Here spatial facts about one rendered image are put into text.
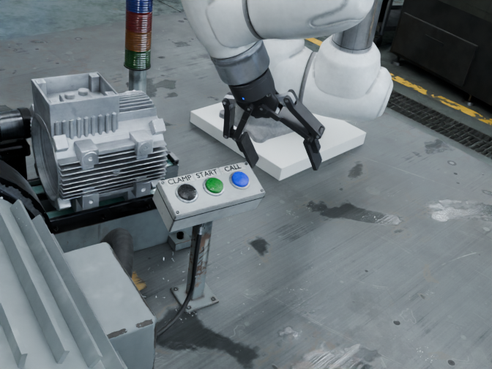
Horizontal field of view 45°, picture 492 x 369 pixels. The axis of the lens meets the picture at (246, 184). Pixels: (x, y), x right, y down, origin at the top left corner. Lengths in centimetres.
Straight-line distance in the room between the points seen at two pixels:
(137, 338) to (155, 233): 84
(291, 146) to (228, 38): 71
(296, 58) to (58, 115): 71
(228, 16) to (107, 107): 28
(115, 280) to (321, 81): 115
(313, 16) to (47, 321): 60
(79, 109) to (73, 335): 71
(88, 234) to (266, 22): 54
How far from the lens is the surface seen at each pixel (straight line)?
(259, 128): 160
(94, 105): 105
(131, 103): 111
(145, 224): 121
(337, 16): 84
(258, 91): 100
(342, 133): 171
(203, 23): 93
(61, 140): 104
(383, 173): 164
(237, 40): 93
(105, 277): 43
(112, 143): 107
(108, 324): 40
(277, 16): 86
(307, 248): 131
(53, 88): 112
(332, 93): 152
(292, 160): 153
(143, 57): 143
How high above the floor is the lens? 161
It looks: 33 degrees down
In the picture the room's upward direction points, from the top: 9 degrees clockwise
